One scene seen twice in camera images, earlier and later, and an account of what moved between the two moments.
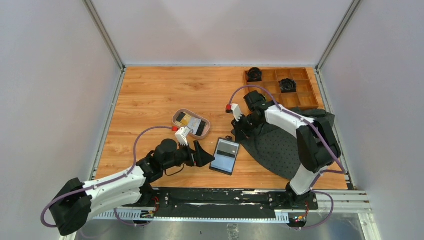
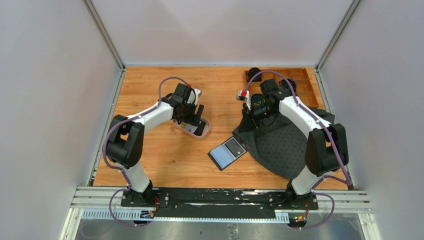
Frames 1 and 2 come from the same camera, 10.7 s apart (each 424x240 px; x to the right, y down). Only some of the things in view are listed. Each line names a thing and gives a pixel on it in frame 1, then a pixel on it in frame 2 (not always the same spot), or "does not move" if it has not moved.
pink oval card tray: x=199 y=127 does not move
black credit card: x=227 y=150 to x=233 y=146
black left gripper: x=203 y=158 to x=194 y=119
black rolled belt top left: x=254 y=74 does not move
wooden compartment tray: x=305 y=96 does not move
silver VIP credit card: x=193 y=124 does not move
